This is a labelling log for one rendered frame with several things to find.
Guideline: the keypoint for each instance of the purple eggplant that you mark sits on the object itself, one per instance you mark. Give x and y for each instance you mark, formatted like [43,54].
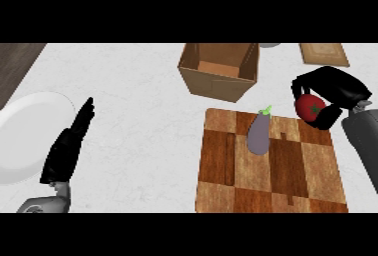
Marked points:
[258,133]

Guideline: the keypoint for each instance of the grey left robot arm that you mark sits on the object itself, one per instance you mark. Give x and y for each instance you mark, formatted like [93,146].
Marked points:
[47,200]

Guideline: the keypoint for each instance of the wooden checkered cutting board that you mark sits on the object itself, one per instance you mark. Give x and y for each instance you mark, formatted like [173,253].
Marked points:
[270,166]

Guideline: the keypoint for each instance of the white round plate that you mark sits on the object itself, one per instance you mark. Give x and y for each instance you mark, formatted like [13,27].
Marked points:
[24,133]

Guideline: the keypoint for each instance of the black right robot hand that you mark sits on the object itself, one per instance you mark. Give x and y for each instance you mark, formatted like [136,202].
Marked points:
[340,85]

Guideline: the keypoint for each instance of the brown cardboard box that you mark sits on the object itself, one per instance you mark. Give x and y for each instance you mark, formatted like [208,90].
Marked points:
[221,73]

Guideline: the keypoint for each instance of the dark wooden panel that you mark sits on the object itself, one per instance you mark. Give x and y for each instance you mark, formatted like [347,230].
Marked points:
[15,66]

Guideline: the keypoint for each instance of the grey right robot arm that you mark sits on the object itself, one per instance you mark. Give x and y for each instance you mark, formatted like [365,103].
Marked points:
[363,140]

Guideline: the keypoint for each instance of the grey round object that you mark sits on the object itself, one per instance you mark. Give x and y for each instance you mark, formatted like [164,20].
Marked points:
[269,45]

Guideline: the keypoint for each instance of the red tomato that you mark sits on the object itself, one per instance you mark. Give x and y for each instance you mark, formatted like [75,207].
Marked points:
[309,107]

